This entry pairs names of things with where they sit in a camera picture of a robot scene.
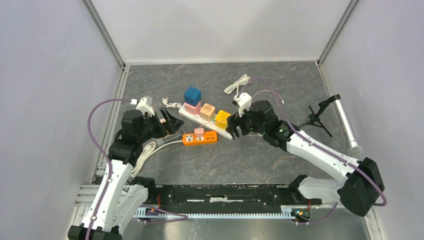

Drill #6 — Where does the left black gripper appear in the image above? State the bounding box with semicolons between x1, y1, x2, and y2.
137;106;184;143

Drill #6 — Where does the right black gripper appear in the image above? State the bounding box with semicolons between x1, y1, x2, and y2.
225;104;267;141

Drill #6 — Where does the yellow cube socket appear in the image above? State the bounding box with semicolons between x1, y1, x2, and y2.
214;110;232;130

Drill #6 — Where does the long white power strip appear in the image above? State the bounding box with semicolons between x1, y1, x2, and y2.
178;105;233;140

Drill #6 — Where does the pink charger plug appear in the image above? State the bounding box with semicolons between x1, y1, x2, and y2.
194;127;205;138

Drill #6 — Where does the tan wooden cube socket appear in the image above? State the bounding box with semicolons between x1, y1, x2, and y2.
199;103;216;122

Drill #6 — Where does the pink cube socket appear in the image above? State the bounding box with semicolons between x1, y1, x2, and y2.
183;101;202;115

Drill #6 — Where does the orange power strip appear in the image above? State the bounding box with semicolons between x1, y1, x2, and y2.
182;130;218;147

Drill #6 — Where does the blue cube socket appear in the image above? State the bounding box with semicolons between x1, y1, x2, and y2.
183;86;202;107

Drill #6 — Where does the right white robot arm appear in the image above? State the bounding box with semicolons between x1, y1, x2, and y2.
226;99;387;217

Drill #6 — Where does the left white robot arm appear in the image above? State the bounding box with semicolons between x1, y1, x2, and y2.
67;107;184;240

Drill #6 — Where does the black mini tripod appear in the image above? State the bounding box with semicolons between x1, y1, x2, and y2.
300;94;341;137

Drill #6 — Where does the silver microphone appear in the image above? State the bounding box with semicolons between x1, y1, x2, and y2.
332;94;363;155

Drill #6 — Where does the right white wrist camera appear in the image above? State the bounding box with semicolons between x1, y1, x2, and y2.
233;92;252;113

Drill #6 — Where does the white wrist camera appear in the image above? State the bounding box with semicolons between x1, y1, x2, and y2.
233;92;252;113
130;96;156;117

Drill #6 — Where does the white coiled strip cord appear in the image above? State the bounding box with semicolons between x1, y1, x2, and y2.
161;97;183;110

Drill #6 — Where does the white orange-strip cord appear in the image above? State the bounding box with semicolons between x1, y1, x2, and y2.
130;139;184;178

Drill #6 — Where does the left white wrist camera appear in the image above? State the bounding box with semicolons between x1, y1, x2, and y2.
130;96;156;117

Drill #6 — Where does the white bundled cord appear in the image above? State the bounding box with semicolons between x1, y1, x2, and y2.
223;74;253;96

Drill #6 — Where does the pink thin charging cable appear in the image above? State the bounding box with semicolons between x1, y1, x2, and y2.
251;90;286;106

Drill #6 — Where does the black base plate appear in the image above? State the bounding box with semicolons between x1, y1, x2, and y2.
145;184;322;214

